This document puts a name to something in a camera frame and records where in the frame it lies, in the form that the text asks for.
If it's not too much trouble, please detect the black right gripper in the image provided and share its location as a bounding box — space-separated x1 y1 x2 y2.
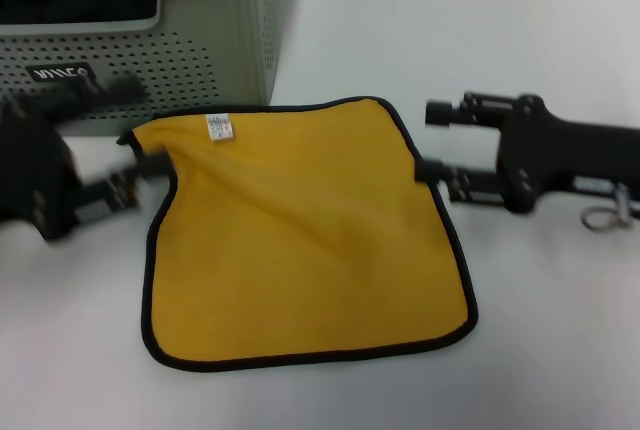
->
414 92 640 214

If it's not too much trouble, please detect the gripper cable with metal plug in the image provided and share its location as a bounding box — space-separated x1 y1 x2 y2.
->
579 183 632 235

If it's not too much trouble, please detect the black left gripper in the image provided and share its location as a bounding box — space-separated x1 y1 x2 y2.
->
0 74 174 244

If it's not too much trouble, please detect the yellow grey black-edged towel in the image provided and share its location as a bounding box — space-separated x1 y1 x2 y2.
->
115 94 480 370

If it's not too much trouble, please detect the grey perforated storage box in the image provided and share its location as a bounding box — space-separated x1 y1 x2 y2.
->
0 0 282 139

